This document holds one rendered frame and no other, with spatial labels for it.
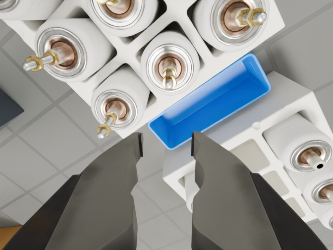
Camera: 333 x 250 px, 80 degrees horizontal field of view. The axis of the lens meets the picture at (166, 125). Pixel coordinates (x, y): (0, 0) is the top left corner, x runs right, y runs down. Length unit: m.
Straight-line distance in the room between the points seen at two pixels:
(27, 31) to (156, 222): 0.82
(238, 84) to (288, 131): 0.22
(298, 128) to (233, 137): 0.13
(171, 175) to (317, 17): 0.54
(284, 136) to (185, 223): 0.65
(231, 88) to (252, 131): 0.18
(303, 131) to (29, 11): 0.51
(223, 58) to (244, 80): 0.22
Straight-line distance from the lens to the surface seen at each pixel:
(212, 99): 0.62
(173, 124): 0.64
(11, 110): 0.76
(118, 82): 0.35
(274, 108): 0.50
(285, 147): 0.46
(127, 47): 0.40
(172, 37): 0.33
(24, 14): 0.39
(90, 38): 0.36
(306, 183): 0.55
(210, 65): 0.41
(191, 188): 0.50
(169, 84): 0.24
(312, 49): 0.69
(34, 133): 0.81
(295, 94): 0.51
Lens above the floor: 0.57
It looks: 62 degrees down
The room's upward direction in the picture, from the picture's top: 177 degrees counter-clockwise
